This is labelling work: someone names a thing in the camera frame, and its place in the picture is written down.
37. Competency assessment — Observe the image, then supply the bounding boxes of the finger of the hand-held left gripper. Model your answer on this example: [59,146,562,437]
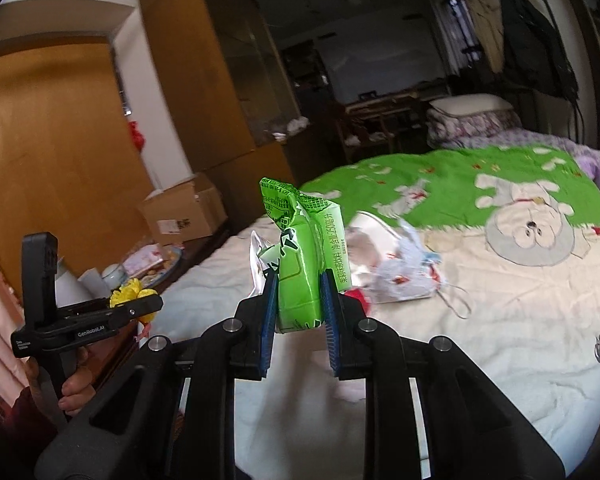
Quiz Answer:
[96,294,164,334]

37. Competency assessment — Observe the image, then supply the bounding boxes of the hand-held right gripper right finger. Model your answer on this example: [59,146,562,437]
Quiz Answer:
[320,269,566,480]

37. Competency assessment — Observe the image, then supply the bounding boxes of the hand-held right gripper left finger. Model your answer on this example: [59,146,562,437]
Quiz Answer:
[34,269,281,480]

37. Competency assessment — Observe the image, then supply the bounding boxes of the person's left forearm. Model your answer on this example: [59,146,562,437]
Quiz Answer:
[0,360,63,461]

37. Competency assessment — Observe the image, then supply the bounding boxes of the person's left hand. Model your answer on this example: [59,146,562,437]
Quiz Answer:
[57,346,93,418]

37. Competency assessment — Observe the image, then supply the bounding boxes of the yellow artificial flower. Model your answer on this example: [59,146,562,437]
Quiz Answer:
[108,282,159,324]

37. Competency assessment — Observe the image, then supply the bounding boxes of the white lidded cup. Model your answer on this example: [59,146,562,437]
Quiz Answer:
[101,263,129,291]

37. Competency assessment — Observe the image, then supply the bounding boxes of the small white box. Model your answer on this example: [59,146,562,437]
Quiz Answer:
[54,255,112,312]

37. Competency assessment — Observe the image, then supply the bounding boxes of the pink snack packet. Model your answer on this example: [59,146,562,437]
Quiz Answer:
[124,243,167,275]

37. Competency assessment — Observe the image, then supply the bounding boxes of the blue snack plate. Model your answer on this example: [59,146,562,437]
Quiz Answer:
[124,245,184,287]

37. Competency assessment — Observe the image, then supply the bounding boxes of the silver foil packet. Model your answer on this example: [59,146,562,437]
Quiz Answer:
[249,230,281,307]

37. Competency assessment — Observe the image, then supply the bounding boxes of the brown cardboard box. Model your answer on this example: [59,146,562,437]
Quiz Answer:
[139,172,229,247]

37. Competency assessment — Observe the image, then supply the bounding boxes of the wooden door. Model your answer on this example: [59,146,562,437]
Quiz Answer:
[0,42,157,306]

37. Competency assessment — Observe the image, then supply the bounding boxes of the red hanging ornament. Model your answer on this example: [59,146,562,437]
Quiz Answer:
[127,120,149,154]

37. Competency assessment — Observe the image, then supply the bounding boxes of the green cartoon printed blanket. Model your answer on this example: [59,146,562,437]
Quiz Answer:
[145,145,600,463]

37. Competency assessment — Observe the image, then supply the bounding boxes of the white cloth on shelf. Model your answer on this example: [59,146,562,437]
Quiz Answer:
[270,115,311,144]

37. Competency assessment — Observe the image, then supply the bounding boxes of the wooden desk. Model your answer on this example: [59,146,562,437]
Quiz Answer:
[344,85,452,113]

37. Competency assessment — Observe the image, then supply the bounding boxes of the wooden wardrobe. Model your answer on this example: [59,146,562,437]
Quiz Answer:
[136,0,302,188]

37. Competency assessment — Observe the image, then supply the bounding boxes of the white pillow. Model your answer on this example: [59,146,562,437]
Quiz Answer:
[426,94,524,149]

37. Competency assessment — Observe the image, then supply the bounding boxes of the purple floral sheet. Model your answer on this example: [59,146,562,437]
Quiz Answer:
[500,127,600,203]

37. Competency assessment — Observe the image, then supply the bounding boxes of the window curtain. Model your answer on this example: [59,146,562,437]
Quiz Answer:
[440,0,482,77]

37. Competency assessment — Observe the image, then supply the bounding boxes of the dark hanging jacket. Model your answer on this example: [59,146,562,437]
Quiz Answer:
[499,0,579,100]

